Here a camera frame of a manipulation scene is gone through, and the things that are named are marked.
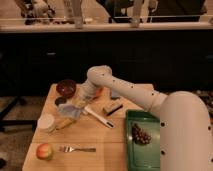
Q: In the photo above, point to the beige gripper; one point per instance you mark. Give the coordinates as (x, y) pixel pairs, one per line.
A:
(79, 103)

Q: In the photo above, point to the grey towel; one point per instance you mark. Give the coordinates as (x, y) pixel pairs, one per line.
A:
(69, 110)

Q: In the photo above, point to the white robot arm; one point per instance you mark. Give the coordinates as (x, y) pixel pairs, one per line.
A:
(186, 140)

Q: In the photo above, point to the dark brown bowl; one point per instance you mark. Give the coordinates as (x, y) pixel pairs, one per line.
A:
(66, 88)

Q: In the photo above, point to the orange-red bowl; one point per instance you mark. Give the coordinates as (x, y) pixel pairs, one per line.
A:
(98, 92)

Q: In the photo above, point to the small metal cup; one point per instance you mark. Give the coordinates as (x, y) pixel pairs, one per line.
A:
(60, 100)

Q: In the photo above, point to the grey blue sponge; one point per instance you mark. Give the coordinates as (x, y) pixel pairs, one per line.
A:
(114, 95)

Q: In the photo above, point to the white round container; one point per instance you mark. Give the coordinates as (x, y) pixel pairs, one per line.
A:
(46, 122)

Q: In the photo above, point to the metal fork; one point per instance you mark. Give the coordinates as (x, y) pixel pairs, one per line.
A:
(68, 149)

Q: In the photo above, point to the red yellow apple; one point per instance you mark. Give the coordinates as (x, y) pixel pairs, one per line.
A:
(44, 152)

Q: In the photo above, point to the bunch of dark grapes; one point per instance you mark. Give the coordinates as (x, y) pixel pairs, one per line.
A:
(139, 135)

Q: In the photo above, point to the green plastic tray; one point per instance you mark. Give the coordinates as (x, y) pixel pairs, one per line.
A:
(142, 157)

